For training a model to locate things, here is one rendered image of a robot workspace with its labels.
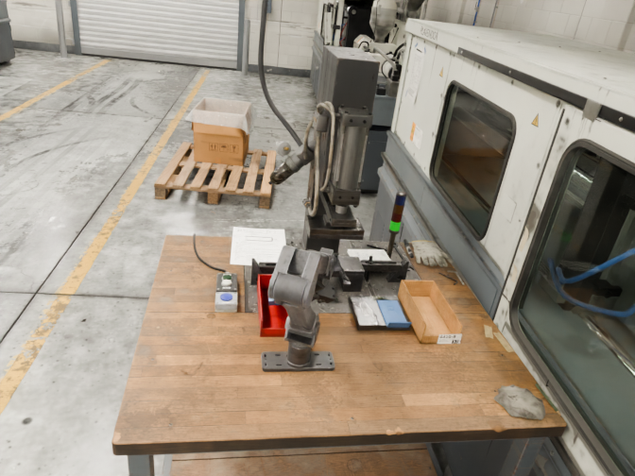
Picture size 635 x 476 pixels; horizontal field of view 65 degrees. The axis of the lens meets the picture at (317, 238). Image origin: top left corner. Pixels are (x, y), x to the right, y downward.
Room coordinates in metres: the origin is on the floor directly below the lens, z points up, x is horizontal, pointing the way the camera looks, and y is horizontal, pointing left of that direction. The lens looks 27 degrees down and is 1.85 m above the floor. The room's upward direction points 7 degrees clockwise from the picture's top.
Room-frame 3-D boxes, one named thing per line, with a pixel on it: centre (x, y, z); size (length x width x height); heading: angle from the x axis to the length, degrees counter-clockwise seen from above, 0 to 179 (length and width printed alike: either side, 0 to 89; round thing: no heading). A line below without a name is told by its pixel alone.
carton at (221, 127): (4.85, 1.06, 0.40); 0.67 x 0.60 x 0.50; 3
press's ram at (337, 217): (1.56, -0.04, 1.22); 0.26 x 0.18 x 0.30; 11
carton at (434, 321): (1.35, -0.39, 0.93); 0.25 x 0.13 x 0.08; 11
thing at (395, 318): (1.32, -0.27, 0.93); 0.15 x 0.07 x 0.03; 11
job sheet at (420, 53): (3.13, -0.46, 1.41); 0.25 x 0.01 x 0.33; 8
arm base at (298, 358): (1.07, 0.01, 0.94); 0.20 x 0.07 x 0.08; 101
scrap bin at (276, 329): (1.29, 0.10, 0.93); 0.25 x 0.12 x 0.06; 11
